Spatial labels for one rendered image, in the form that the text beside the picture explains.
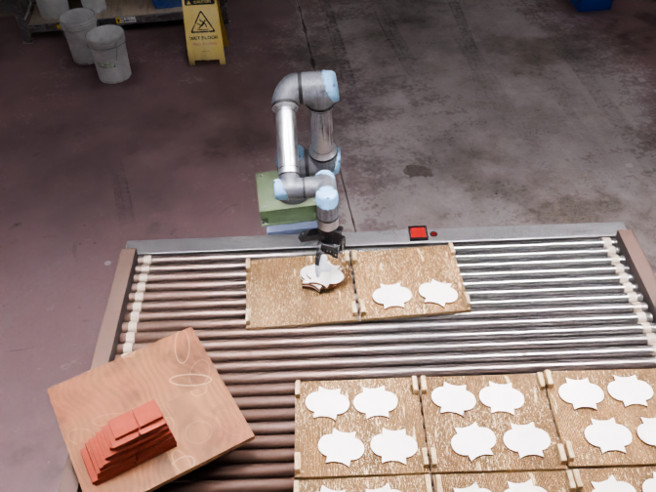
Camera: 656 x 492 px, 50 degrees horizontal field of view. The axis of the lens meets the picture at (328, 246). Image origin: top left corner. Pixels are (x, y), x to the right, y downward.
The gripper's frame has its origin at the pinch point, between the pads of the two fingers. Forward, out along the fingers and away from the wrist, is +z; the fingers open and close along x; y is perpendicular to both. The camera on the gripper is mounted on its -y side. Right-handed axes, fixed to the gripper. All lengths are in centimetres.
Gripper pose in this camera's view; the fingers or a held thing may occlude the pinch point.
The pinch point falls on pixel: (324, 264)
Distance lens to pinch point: 264.0
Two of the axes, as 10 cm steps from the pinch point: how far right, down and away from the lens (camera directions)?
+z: 0.3, 7.2, 6.9
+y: 9.2, 2.6, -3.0
